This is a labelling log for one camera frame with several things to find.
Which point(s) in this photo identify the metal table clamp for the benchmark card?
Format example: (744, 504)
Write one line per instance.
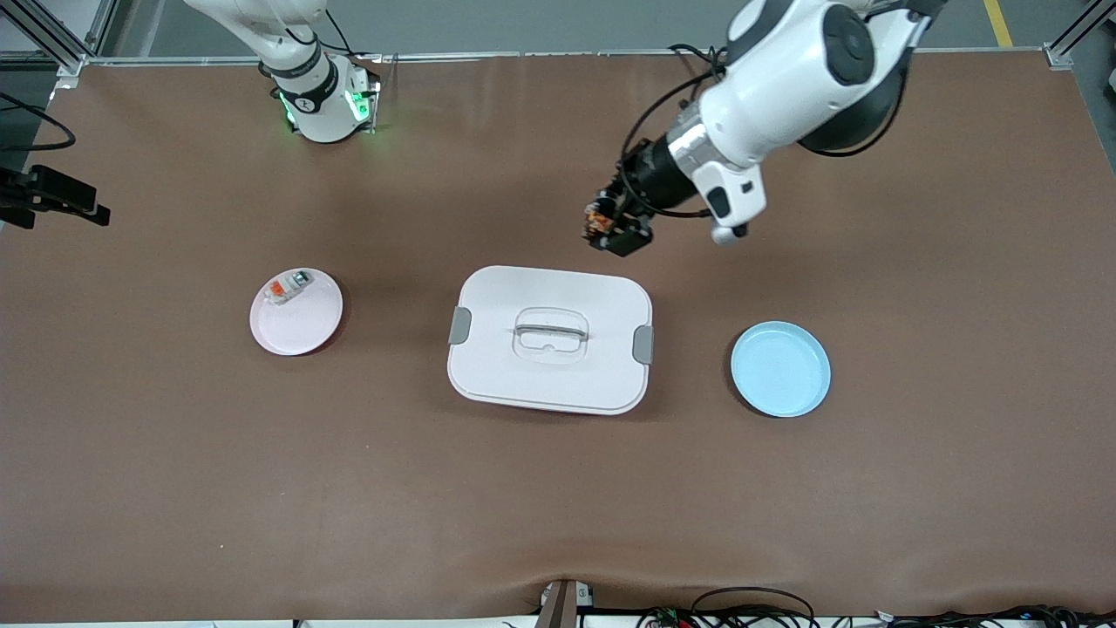
(562, 606)

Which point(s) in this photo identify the white and orange switch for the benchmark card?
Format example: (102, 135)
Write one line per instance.
(288, 288)

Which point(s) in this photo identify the orange and black switch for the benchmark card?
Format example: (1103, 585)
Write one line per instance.
(597, 222)

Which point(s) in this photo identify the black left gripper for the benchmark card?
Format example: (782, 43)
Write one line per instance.
(652, 181)

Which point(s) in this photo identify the aluminium frame post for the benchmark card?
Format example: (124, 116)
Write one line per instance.
(44, 30)
(1068, 44)

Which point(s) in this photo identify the pink round plate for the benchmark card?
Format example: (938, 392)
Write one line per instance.
(301, 327)

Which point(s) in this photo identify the white lidded storage box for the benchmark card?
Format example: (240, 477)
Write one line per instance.
(497, 349)

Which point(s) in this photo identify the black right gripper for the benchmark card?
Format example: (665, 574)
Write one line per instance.
(54, 194)

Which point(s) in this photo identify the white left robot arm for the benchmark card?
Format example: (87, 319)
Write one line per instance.
(785, 78)

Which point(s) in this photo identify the light blue round plate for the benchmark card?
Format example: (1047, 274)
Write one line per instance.
(780, 371)

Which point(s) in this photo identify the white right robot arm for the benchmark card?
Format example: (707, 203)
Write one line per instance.
(296, 87)

